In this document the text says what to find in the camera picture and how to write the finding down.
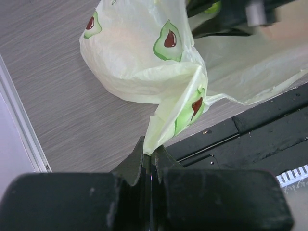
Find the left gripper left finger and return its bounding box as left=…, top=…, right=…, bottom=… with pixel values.
left=0, top=138, right=146, bottom=231

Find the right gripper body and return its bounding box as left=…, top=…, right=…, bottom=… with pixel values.
left=186, top=0, right=291, bottom=39

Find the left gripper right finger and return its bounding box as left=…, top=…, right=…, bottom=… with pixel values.
left=150, top=147, right=294, bottom=231

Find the green fake lime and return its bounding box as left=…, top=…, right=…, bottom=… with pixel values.
left=204, top=1, right=221, bottom=14

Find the green avocado plastic bag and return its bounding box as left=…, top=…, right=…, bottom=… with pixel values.
left=79, top=0, right=308, bottom=155

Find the white cable duct strip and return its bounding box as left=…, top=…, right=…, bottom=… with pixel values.
left=276, top=164, right=308, bottom=188

